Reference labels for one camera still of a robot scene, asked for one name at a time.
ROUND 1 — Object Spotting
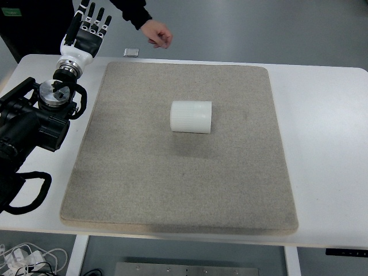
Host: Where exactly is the white power adapter with cables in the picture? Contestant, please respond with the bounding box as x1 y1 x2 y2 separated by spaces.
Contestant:
1 243 69 275

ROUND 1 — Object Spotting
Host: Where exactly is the person's bare hand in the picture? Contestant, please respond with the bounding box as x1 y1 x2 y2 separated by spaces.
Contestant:
140 20 173 49

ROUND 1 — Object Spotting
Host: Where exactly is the white table leg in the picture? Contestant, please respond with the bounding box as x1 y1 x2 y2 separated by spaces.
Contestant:
66 235 89 276
284 246 301 276

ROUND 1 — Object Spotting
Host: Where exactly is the white table leg right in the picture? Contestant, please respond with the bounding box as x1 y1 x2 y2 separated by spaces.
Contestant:
284 246 301 276

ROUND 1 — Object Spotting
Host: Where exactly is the person's black sleeve forearm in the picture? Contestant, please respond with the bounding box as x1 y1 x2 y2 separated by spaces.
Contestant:
110 0 152 30

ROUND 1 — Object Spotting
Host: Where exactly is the person's dark torso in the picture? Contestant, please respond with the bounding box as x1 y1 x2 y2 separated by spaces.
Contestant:
1 1 74 63

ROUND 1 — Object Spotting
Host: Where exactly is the white cup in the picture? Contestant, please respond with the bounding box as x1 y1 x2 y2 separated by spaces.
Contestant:
170 101 212 134

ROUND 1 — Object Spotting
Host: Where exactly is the white table leg left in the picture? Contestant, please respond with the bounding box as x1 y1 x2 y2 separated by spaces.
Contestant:
66 235 89 276

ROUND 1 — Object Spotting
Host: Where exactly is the small silver square floor plate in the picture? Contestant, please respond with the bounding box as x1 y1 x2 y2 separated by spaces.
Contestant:
124 48 139 58

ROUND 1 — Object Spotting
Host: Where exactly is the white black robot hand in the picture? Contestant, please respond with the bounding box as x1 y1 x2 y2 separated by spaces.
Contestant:
58 0 112 67

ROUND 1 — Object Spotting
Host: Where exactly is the black cable loop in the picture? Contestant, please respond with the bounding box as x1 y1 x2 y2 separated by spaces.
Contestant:
0 171 52 216

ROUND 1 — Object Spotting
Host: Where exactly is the black table control panel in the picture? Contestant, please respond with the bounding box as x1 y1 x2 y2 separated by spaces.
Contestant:
325 248 368 258

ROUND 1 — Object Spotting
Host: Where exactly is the grey metal base plate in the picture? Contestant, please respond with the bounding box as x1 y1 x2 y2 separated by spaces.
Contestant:
114 262 259 276

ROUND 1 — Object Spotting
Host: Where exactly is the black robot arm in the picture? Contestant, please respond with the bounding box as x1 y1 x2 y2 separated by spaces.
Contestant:
1 1 112 215

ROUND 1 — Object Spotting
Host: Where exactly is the beige felt mat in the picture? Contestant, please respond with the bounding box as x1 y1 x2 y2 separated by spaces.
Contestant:
60 62 298 235

